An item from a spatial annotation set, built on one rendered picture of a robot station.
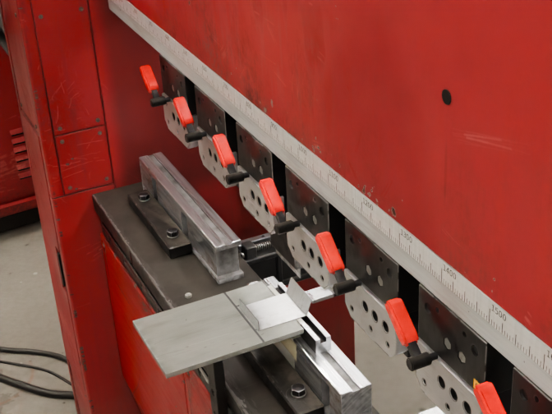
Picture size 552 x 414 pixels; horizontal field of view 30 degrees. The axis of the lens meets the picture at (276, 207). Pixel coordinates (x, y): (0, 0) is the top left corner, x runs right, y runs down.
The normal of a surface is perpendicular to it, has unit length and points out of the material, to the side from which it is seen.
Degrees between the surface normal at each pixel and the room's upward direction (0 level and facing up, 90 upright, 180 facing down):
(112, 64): 90
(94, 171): 90
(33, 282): 0
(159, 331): 0
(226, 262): 90
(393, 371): 0
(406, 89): 90
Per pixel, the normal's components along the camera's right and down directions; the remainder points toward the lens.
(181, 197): -0.05, -0.87
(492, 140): -0.90, 0.26
